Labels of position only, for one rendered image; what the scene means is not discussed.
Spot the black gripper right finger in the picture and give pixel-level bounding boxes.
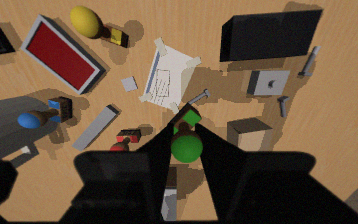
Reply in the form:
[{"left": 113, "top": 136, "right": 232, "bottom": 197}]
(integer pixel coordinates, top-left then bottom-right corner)
[{"left": 195, "top": 123, "right": 317, "bottom": 220}]

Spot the hand stamp with blue knob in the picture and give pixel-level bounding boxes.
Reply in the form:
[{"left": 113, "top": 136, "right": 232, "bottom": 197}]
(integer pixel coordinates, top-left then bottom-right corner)
[{"left": 18, "top": 96, "right": 72, "bottom": 129}]

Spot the white inspection card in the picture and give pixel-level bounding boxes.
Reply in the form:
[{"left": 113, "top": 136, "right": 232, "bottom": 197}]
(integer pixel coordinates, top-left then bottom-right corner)
[{"left": 139, "top": 37, "right": 201, "bottom": 114}]

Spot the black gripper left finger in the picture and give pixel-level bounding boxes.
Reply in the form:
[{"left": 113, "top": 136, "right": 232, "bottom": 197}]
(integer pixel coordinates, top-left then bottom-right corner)
[{"left": 73, "top": 123, "right": 174, "bottom": 221}]

